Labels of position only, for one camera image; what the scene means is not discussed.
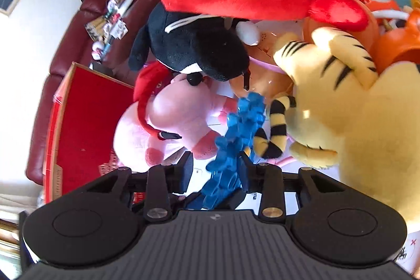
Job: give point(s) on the red bow headband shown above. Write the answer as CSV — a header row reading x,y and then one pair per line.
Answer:
x,y
147,80

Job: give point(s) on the orange toy pan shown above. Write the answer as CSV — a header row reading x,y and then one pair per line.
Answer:
x,y
351,16

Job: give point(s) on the orange toy bowl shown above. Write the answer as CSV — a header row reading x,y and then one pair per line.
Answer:
x,y
258,37

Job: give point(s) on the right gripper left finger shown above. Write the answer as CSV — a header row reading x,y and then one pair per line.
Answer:
x,y
163,181

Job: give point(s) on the red gift box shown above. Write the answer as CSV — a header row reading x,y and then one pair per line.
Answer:
x,y
86,109

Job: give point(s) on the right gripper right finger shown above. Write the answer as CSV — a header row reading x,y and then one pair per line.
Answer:
x,y
266,179

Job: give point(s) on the black Mickey plush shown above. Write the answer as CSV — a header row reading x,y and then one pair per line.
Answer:
x,y
189,43

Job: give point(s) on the dark red leather sofa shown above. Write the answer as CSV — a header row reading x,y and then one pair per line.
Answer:
x,y
76,46

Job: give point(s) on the pink pig plush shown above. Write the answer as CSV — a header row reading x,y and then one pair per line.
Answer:
x,y
180,108

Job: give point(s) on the orange toy cup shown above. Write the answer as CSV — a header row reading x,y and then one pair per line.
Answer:
x,y
399,44

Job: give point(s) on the yellow tiger plush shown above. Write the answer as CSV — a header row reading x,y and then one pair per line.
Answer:
x,y
343,113

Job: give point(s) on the blue plastic gear toy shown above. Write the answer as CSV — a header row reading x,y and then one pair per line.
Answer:
x,y
224,169

